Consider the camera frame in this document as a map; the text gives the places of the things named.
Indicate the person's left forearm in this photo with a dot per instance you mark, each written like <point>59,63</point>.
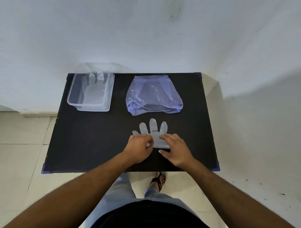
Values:
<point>77,195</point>

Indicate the light blue jeans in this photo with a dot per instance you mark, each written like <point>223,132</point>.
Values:
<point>122,188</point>

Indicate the person's right thumb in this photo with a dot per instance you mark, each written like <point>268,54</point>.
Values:
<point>165,153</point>

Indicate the person's right hand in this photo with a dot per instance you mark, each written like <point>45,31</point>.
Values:
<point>178,152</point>

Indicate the person's left hand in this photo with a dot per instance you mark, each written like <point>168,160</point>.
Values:
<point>136,149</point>

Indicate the black shirt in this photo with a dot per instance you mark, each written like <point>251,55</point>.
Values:
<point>150,216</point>

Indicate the clear plastic container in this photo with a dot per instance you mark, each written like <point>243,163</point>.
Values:
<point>75,96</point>

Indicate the person's right forearm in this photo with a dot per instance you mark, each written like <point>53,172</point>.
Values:
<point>235,197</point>

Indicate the clear disposable plastic glove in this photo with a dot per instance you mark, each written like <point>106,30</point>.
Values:
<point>153,130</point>
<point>93,91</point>

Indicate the black sandal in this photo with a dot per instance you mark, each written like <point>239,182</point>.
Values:
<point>162,182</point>

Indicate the person's right foot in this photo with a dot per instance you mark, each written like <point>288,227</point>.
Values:
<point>157,180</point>

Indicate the person's left fingers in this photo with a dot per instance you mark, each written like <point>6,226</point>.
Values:
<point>148,141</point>

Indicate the purple table corner guard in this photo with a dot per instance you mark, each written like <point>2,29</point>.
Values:
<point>44,169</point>
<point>218,167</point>

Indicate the blue plastic bag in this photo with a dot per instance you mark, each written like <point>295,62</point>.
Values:
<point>152,94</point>

